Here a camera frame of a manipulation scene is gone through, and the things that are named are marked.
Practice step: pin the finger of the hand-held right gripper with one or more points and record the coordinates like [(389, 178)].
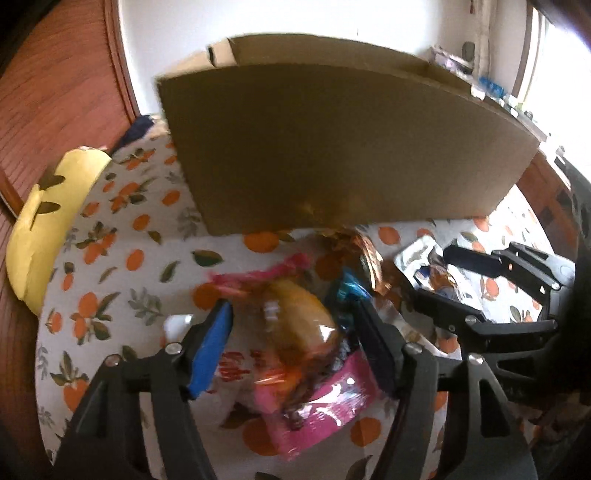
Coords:
[(475, 261), (443, 309)]

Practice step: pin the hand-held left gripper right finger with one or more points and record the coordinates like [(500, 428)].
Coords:
[(376, 350)]

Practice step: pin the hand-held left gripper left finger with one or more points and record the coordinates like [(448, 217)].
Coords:
[(210, 350)]

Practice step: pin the white snack packet red print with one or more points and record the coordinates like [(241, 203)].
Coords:
[(235, 364)]

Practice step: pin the silver snack packet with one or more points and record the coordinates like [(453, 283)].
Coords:
[(415, 258)]

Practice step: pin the blue candy wrapper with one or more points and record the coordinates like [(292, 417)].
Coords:
[(348, 288)]

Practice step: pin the yellow bun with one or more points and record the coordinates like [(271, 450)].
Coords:
[(295, 318)]

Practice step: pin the brown cardboard box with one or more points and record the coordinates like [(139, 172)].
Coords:
[(323, 152)]

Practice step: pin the orange fruit print bedsheet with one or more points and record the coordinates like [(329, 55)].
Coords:
[(115, 240)]

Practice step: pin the row of blue bottles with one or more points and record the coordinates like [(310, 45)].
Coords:
[(491, 86)]

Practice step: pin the yellow plush toy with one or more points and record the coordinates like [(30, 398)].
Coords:
[(41, 240)]

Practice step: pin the stack of small boxes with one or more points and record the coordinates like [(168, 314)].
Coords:
[(450, 60)]

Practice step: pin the round standing mirror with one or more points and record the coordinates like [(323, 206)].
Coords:
[(468, 51)]

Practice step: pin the wooden framed window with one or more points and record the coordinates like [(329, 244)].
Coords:
[(549, 55)]

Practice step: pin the navy pillow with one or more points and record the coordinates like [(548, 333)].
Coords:
[(138, 129)]

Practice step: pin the brown slatted wooden wardrobe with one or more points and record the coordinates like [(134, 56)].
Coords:
[(60, 92)]

